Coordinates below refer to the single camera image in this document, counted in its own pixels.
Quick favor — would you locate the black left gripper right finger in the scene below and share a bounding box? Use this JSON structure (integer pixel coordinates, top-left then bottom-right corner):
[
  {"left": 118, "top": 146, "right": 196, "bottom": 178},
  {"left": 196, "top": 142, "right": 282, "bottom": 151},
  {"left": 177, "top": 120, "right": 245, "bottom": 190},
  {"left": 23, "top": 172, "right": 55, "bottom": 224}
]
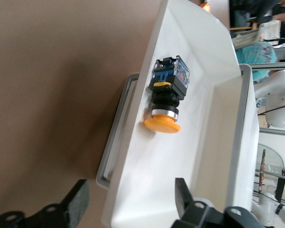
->
[{"left": 171, "top": 177, "right": 264, "bottom": 228}]

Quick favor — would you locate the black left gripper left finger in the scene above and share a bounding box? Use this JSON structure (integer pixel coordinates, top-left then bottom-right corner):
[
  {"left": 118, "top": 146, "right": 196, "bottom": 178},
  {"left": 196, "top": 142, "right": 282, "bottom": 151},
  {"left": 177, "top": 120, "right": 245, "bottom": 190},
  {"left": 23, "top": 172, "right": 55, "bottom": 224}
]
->
[{"left": 0, "top": 179, "right": 90, "bottom": 228}]

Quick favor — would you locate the white drawer holding push button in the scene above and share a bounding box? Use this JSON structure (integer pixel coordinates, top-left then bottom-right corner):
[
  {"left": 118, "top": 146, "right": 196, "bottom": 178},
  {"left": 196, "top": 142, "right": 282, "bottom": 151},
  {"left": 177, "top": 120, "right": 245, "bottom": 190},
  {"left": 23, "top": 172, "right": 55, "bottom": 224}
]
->
[{"left": 102, "top": 0, "right": 243, "bottom": 228}]

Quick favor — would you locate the yellow-orange mushroom push button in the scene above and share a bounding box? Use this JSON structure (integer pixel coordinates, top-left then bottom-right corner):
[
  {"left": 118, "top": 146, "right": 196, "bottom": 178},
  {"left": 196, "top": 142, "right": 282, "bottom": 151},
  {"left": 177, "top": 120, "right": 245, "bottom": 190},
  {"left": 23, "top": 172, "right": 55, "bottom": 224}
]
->
[{"left": 143, "top": 56, "right": 190, "bottom": 135}]

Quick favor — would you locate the white drawer cabinet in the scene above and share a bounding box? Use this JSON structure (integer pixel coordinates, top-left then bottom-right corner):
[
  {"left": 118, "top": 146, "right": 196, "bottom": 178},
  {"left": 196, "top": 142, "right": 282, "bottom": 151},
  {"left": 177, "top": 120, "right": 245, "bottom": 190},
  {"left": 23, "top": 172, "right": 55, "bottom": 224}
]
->
[{"left": 96, "top": 63, "right": 261, "bottom": 228}]

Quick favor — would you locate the clear curved panel stand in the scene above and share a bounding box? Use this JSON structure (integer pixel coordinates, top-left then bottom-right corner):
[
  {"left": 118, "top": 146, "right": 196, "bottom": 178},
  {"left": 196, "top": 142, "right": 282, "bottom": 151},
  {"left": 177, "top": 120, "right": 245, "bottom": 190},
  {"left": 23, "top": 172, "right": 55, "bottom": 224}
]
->
[{"left": 257, "top": 142, "right": 285, "bottom": 204}]

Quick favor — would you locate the person in cyan shirt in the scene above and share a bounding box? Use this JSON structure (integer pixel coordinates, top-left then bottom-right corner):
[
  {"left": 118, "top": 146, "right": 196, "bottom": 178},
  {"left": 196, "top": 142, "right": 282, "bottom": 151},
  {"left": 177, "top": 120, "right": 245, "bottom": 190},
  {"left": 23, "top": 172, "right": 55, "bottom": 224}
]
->
[{"left": 235, "top": 41, "right": 279, "bottom": 83}]

